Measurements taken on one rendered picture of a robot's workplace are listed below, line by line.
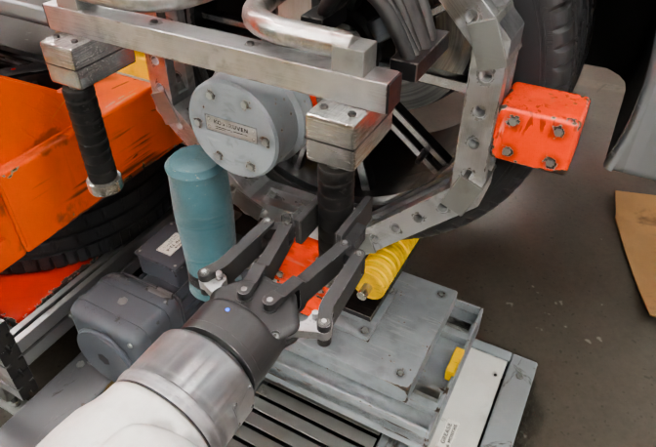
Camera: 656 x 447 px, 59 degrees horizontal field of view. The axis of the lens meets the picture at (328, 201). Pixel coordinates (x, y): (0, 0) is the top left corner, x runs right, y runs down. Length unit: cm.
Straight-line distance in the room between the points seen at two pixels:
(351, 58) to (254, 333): 24
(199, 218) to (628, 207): 158
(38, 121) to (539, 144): 78
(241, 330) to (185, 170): 43
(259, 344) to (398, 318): 87
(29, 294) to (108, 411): 104
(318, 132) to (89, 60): 31
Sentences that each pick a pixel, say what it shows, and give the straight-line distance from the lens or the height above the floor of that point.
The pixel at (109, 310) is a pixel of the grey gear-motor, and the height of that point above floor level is 41.
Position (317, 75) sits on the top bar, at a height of 97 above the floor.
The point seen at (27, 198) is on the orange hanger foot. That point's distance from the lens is 108.
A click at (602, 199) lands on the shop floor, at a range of 218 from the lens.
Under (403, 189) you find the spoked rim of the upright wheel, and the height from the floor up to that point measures 66.
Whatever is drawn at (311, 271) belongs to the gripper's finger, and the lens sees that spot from 52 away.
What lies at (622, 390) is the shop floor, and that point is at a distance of 162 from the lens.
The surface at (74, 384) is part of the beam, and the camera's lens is 142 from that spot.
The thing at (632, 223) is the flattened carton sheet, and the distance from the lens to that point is 210.
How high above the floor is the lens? 120
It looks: 38 degrees down
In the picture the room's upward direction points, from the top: straight up
